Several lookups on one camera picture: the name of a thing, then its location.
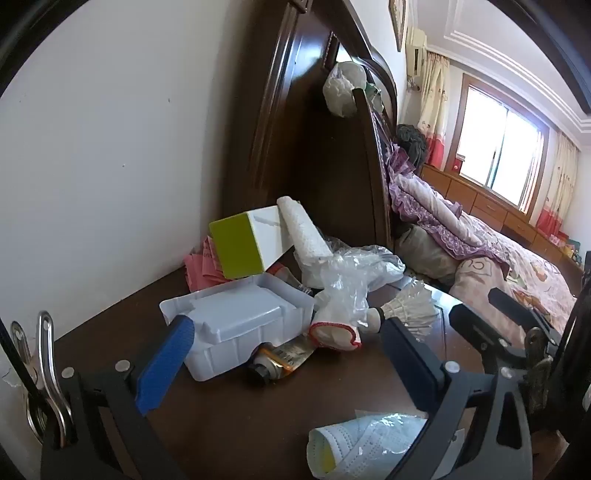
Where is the steel spring clip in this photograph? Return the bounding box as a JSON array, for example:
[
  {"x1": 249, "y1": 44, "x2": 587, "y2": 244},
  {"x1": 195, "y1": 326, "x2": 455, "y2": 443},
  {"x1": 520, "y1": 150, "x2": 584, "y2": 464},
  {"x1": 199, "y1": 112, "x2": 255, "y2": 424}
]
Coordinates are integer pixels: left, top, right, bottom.
[
  {"x1": 525, "y1": 327, "x2": 552, "y2": 414},
  {"x1": 10, "y1": 310, "x2": 77, "y2": 450}
]

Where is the wall air conditioner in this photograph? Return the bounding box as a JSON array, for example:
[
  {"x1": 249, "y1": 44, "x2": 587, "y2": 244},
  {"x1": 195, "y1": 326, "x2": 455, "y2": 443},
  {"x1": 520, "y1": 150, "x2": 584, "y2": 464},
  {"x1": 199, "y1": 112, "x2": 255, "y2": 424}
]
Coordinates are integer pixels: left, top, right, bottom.
[{"x1": 405, "y1": 27, "x2": 429, "y2": 90}]

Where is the dark grey garment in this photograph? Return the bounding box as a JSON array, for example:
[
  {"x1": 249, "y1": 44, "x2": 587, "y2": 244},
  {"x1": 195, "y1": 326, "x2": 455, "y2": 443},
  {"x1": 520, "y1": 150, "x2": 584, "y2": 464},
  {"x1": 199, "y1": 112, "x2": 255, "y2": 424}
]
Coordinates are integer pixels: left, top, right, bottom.
[{"x1": 394, "y1": 124, "x2": 428, "y2": 168}]

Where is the green white carton box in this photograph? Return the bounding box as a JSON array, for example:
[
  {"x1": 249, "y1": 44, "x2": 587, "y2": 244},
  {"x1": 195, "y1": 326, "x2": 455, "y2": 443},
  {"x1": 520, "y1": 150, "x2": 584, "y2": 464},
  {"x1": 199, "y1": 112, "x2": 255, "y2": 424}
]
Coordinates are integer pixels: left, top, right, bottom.
[{"x1": 209, "y1": 205, "x2": 296, "y2": 281}]

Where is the black braided cable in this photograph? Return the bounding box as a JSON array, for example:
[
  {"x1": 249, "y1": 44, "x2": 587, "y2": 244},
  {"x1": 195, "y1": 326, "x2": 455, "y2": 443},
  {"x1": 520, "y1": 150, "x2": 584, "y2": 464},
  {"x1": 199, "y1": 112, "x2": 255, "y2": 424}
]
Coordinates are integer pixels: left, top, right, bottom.
[{"x1": 0, "y1": 318, "x2": 44, "y2": 402}]

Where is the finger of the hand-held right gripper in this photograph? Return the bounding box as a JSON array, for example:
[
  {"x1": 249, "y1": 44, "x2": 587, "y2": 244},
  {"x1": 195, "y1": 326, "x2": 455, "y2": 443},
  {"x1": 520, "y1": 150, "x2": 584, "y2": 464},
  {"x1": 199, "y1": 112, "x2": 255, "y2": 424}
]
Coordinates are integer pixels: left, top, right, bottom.
[
  {"x1": 449, "y1": 305, "x2": 529, "y2": 370},
  {"x1": 488, "y1": 287, "x2": 565, "y2": 335}
]

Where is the white knit glove red trim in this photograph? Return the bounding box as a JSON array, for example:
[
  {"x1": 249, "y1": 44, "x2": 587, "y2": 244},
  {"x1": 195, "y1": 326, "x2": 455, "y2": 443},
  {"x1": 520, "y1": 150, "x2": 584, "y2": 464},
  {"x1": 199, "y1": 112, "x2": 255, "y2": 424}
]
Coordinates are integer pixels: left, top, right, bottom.
[{"x1": 308, "y1": 295, "x2": 385, "y2": 352}]

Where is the white paper towel roll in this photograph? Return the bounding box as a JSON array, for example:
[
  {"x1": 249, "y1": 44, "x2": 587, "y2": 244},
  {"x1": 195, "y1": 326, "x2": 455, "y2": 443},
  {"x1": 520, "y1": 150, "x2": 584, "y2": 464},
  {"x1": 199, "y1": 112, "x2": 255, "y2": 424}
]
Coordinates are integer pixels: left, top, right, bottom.
[{"x1": 276, "y1": 196, "x2": 334, "y2": 267}]

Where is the pile of colourful boxes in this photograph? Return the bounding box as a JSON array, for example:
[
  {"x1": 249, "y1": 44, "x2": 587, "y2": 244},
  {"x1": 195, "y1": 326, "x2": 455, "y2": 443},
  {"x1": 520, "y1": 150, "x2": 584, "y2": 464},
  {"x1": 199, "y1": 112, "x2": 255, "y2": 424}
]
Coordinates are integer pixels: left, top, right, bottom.
[{"x1": 547, "y1": 231, "x2": 583, "y2": 264}]

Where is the pink checked pillow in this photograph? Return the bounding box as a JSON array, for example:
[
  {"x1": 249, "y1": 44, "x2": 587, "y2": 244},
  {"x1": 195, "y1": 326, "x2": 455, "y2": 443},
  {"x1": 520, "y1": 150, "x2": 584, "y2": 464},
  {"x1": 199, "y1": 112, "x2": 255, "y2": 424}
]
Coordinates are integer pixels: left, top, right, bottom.
[{"x1": 450, "y1": 256, "x2": 509, "y2": 319}]

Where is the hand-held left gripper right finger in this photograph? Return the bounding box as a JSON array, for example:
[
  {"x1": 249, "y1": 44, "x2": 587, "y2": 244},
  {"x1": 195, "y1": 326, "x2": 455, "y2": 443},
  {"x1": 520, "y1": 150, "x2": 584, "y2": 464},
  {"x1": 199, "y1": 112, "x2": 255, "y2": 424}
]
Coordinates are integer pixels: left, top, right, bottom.
[{"x1": 381, "y1": 318, "x2": 534, "y2": 480}]

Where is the floral curtain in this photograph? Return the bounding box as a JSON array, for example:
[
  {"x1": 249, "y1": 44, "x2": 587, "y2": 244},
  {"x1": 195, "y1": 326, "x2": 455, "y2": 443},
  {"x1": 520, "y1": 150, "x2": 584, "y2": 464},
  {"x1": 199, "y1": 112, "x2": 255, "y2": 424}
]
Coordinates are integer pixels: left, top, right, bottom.
[
  {"x1": 536, "y1": 131, "x2": 580, "y2": 241},
  {"x1": 416, "y1": 51, "x2": 451, "y2": 171}
]

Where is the grey pillow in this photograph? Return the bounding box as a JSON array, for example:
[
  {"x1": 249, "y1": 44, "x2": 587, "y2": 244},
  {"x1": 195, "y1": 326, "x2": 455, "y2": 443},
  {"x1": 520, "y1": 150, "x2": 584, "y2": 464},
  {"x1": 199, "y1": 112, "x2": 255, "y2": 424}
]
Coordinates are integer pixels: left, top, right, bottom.
[{"x1": 396, "y1": 224, "x2": 462, "y2": 283}]

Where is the clear plastic bag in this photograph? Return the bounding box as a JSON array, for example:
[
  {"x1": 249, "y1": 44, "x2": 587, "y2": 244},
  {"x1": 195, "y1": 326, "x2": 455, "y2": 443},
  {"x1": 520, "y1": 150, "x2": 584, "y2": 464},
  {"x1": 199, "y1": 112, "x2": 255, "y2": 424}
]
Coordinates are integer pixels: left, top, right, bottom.
[{"x1": 295, "y1": 234, "x2": 407, "y2": 333}]

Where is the white plastic tray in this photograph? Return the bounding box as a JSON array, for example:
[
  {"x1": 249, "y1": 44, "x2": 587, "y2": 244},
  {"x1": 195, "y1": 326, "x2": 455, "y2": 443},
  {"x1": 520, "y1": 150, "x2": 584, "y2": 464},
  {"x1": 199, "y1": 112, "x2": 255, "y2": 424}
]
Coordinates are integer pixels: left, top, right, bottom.
[{"x1": 159, "y1": 272, "x2": 317, "y2": 383}]

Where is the white feather shuttlecock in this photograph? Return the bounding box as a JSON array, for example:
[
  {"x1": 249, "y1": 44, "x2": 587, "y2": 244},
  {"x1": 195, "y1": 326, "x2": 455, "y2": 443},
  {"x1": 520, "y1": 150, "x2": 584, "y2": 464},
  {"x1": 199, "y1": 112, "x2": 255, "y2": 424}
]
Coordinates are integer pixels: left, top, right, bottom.
[{"x1": 369, "y1": 279, "x2": 440, "y2": 343}]

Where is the purple ruffled quilt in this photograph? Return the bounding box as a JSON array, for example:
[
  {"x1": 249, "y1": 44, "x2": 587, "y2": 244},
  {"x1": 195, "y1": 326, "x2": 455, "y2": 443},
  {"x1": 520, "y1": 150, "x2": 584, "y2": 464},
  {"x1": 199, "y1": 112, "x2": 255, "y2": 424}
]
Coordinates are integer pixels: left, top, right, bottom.
[{"x1": 387, "y1": 148, "x2": 506, "y2": 266}]

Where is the wooden nightstand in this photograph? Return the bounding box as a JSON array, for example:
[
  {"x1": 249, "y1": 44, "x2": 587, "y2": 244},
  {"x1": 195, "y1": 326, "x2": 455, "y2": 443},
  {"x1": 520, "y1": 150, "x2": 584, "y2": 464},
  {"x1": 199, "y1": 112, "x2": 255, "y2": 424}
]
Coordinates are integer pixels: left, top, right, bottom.
[{"x1": 46, "y1": 261, "x2": 485, "y2": 480}]

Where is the framed wall picture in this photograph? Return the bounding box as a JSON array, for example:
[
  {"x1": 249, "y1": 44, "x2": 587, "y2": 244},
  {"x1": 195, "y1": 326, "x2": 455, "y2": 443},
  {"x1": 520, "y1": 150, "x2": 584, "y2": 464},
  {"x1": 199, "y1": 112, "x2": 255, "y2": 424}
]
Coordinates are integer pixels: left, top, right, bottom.
[{"x1": 388, "y1": 0, "x2": 408, "y2": 52}]

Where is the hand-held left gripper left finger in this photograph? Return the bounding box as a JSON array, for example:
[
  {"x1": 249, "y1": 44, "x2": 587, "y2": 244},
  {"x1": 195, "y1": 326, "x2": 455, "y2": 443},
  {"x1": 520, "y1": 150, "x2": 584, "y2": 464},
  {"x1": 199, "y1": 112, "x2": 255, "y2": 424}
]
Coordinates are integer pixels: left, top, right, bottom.
[{"x1": 41, "y1": 316, "x2": 195, "y2": 480}]

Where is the hand cream tube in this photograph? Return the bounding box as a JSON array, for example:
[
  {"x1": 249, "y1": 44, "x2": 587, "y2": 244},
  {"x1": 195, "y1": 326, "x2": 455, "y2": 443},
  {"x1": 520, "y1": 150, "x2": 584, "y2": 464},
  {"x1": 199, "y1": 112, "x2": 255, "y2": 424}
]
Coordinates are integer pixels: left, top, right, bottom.
[{"x1": 247, "y1": 333, "x2": 318, "y2": 386}]

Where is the green packet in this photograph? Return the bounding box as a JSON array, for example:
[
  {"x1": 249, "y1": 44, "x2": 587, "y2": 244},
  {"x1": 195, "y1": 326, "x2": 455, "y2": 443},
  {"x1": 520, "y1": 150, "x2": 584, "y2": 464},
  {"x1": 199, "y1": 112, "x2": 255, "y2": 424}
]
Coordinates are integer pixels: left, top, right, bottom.
[{"x1": 364, "y1": 80, "x2": 386, "y2": 112}]

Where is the crumpled white plastic bag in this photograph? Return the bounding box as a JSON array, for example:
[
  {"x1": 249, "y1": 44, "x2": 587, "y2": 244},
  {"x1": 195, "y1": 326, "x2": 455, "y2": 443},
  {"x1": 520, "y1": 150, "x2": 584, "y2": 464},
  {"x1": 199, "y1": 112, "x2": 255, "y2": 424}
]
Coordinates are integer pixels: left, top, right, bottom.
[{"x1": 322, "y1": 61, "x2": 370, "y2": 118}]

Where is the dark wooden headboard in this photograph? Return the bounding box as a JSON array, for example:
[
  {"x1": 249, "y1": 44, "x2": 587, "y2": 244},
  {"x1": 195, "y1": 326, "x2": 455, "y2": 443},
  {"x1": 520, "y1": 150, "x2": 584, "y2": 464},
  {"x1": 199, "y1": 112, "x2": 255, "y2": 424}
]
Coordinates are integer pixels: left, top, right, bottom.
[{"x1": 222, "y1": 0, "x2": 400, "y2": 259}]

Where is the window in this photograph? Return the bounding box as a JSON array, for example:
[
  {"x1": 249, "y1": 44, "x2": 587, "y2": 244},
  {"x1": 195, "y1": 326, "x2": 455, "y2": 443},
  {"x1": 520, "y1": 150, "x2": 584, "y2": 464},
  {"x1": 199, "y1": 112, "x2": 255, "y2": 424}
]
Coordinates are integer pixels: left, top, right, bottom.
[{"x1": 455, "y1": 74, "x2": 550, "y2": 213}]

